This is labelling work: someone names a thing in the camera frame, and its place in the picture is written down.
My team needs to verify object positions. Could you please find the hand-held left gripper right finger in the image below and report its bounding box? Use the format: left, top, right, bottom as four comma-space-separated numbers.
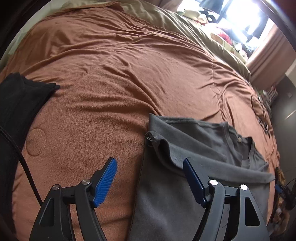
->
183, 158, 271, 241

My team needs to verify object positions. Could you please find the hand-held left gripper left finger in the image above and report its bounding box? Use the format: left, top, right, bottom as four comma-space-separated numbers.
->
29, 158, 118, 241

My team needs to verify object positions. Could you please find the grey t-shirt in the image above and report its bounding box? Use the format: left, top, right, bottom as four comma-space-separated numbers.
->
128, 113, 277, 241

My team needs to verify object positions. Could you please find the pile of colourful clothes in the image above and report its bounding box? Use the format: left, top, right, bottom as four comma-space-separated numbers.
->
177, 5, 255, 58

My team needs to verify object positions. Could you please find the grey wardrobe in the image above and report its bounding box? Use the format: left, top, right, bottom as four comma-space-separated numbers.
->
270, 76, 296, 181

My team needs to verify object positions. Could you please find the cream nightstand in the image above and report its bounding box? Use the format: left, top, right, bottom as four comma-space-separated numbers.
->
261, 87, 279, 105

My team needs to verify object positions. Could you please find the brown fleece blanket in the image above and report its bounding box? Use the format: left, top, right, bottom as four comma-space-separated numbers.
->
0, 2, 281, 241

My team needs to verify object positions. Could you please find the black jacket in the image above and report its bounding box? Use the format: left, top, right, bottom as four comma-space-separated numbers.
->
0, 73, 60, 241

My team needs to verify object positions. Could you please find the pink curtain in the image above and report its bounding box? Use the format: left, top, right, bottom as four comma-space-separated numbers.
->
246, 23, 293, 85

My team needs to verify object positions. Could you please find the olive beige duvet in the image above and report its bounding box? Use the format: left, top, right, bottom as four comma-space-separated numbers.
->
61, 0, 252, 80

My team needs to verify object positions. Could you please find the thick black gripper cable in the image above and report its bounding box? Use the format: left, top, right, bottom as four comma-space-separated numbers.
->
0, 128, 43, 205

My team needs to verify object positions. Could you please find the thin black cable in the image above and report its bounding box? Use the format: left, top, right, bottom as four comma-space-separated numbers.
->
251, 94, 272, 118

